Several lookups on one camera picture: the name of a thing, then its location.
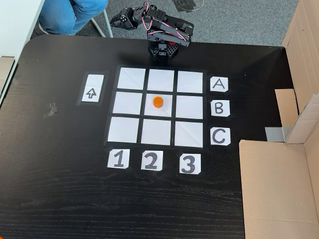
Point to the paper sheet letter A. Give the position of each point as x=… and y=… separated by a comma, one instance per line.
x=219, y=84

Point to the paper sheet letter C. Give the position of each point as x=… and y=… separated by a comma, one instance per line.
x=220, y=136

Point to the black floor tape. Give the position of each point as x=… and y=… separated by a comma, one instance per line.
x=185, y=5

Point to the round orange token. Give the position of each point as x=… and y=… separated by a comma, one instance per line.
x=158, y=101

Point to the white desk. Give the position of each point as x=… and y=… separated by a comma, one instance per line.
x=17, y=25

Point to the white arrow paper sheet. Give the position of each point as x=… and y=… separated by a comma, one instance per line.
x=91, y=93

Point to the person's legs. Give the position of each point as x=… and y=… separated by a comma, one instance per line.
x=64, y=15

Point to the white nine-square paper grid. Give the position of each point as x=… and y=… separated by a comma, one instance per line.
x=124, y=105

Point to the paper sheet number 1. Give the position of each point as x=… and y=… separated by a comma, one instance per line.
x=118, y=158

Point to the white metal chair leg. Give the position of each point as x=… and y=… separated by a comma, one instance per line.
x=106, y=22

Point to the paper sheet number 2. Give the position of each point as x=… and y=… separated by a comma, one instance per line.
x=152, y=160

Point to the brown cardboard wall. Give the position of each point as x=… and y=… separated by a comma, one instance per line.
x=274, y=186

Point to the paper sheet number 3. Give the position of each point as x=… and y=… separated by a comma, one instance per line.
x=190, y=163

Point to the grey tape strip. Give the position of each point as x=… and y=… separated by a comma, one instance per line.
x=274, y=134

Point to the clear tape scraps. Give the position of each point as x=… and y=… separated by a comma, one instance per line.
x=51, y=110

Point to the paper sheet letter B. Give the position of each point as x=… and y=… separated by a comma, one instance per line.
x=220, y=108

